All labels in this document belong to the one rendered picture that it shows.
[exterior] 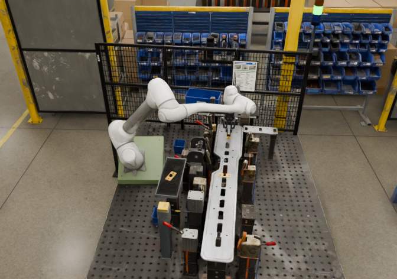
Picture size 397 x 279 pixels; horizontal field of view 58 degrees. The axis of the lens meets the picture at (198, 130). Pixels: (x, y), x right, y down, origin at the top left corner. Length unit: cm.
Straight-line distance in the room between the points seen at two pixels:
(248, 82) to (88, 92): 240
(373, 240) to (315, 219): 110
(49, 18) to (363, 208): 402
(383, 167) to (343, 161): 44
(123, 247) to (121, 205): 41
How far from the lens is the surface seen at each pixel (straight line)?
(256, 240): 214
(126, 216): 277
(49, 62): 493
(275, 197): 292
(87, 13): 450
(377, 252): 376
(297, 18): 315
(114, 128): 282
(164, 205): 216
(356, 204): 411
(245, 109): 260
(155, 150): 299
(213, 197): 243
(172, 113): 234
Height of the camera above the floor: 271
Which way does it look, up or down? 34 degrees down
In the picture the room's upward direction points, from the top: straight up
